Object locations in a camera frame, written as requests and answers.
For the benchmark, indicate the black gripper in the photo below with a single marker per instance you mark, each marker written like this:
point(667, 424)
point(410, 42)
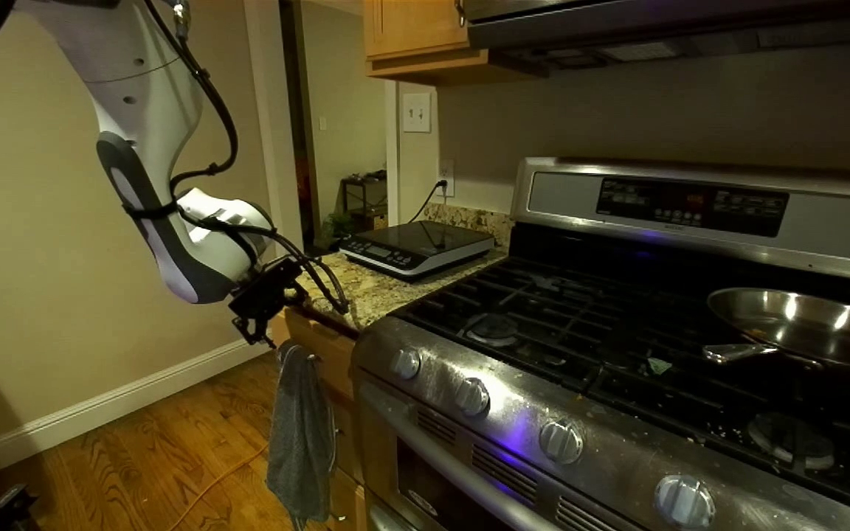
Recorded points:
point(257, 300)

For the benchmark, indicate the wooden kitchen drawer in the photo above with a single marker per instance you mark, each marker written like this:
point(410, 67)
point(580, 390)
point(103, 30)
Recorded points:
point(329, 348)

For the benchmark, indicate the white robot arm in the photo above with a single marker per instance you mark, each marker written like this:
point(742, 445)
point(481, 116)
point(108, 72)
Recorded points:
point(159, 122)

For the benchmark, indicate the lower left wooden drawer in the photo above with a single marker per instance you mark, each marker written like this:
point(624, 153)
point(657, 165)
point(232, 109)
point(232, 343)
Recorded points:
point(345, 483)

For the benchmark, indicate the granite countertop left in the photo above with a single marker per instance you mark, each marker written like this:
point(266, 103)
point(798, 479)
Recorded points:
point(376, 293)

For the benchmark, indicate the grey hanging dish towel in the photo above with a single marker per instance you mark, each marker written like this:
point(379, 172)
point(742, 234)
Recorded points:
point(301, 439)

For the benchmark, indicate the black induction cooktop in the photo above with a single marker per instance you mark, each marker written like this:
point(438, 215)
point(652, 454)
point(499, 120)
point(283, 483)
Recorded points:
point(416, 249)

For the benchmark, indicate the stainless steel gas stove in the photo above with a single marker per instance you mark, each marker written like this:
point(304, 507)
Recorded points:
point(564, 386)

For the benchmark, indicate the stainless steel microwave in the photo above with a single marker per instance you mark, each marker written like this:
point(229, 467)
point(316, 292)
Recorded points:
point(590, 33)

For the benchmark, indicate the stainless steel frying pan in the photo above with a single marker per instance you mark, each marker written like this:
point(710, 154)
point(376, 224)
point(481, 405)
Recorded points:
point(776, 324)

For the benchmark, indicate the white wall power outlet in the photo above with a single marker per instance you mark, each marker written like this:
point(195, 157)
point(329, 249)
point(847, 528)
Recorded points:
point(446, 187)

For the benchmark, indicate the white light switch plate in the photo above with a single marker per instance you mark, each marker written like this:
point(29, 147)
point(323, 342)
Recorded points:
point(416, 115)

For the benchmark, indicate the upper wooden wall cabinet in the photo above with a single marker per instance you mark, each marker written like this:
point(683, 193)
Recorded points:
point(425, 42)

